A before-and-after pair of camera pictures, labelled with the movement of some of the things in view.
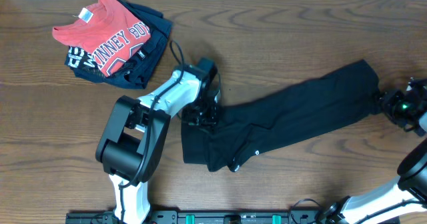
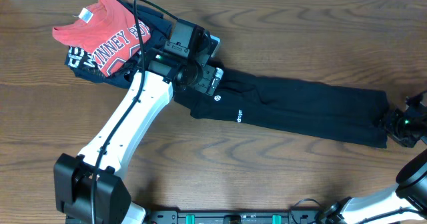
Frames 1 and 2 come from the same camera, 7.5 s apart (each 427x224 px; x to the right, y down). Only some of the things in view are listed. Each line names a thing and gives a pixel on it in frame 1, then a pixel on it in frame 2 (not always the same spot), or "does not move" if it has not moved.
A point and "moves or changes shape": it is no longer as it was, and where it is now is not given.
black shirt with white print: x=83 y=64 does not move
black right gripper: x=390 y=98 → x=389 y=126
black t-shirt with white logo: x=247 y=128 moves or changes shape
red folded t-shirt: x=105 y=30 does not move
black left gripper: x=211 y=122 → x=209 y=81
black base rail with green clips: x=201 y=217 does not move
